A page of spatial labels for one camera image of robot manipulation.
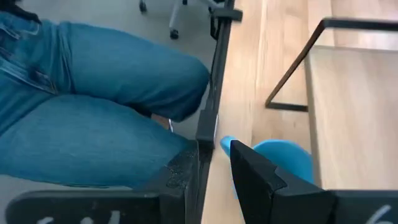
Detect light blue faceted mug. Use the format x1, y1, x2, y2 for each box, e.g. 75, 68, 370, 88
220, 135, 315, 200

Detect black aluminium table frame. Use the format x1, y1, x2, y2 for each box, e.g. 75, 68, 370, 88
185, 0, 244, 224

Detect wooden shelf riser black legs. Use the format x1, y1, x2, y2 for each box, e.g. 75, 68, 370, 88
264, 17, 398, 191

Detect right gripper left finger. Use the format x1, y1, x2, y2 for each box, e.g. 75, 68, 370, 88
5, 140, 200, 224

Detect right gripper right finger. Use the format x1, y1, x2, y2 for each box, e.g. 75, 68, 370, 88
229, 139, 398, 224

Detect person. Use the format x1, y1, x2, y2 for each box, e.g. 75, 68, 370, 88
0, 0, 211, 190

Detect white office chair base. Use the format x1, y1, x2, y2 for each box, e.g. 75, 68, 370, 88
138, 0, 226, 40

